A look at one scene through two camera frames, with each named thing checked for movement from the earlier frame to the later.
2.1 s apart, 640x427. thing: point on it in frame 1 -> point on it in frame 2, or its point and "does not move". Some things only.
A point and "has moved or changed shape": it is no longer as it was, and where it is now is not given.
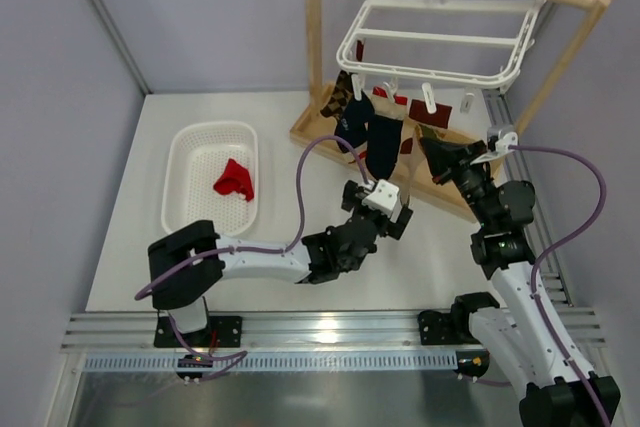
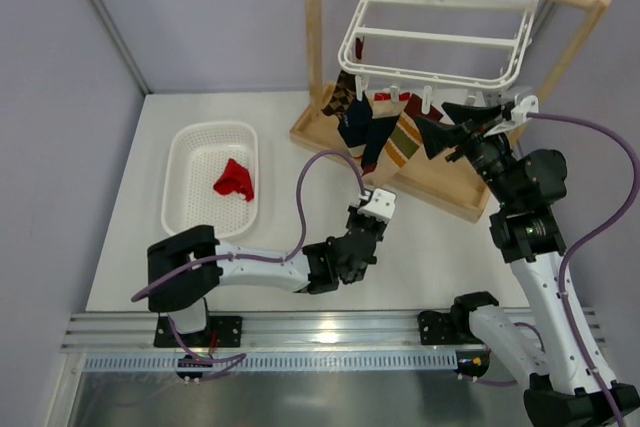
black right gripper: x=459 y=163 -> x=470 y=132
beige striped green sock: x=412 y=149 has moved or changed shape
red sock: x=235 y=179 does not move
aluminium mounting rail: x=136 y=330 does not move
